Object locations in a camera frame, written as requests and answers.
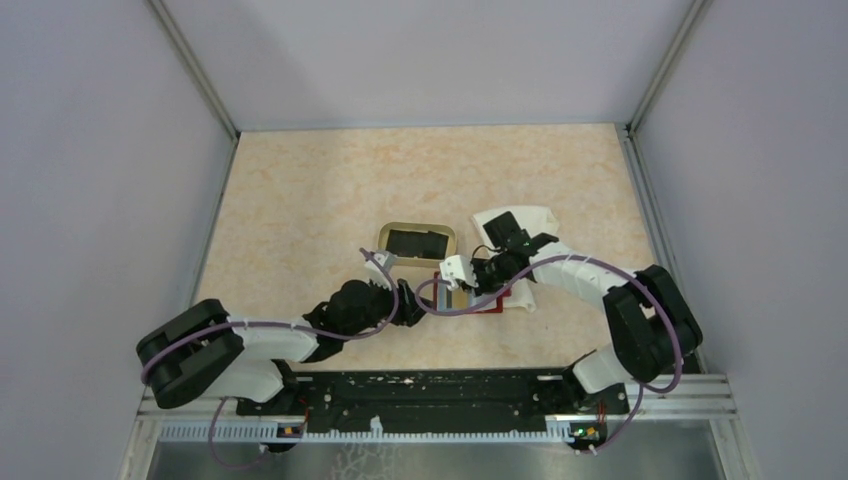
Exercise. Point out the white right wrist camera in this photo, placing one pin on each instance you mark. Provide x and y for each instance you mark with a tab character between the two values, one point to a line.
457	273

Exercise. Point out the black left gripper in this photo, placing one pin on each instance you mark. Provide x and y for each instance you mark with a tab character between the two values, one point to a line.
409	309

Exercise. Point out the aluminium frame rail left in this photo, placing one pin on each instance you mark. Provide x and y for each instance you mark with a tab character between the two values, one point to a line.
192	65

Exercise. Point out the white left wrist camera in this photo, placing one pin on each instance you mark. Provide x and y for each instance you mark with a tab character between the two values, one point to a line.
378	266

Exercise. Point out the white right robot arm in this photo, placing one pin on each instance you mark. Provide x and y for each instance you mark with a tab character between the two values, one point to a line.
652	327

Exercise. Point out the aluminium front frame rail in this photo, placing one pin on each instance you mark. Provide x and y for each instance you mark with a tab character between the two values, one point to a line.
697	396

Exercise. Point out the aluminium frame rail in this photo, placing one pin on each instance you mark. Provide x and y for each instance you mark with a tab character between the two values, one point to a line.
697	396
192	65
693	16

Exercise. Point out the white slotted cable duct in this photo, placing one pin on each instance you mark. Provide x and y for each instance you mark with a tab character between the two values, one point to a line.
275	432

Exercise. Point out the aluminium frame rail right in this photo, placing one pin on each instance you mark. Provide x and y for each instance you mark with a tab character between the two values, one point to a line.
693	16

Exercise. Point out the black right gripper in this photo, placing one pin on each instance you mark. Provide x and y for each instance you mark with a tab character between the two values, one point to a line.
483	288

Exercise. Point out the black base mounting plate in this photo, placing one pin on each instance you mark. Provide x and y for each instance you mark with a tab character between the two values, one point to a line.
435	401

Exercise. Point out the red leather card holder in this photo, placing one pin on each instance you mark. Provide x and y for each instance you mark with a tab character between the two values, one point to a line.
478	304

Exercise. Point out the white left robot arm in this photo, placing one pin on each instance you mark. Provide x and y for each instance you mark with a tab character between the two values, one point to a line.
207	351

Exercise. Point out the white cloth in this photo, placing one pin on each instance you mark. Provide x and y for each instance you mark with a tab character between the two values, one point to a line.
513	230

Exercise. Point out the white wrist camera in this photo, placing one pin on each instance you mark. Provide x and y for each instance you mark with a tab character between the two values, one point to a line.
378	266
457	273

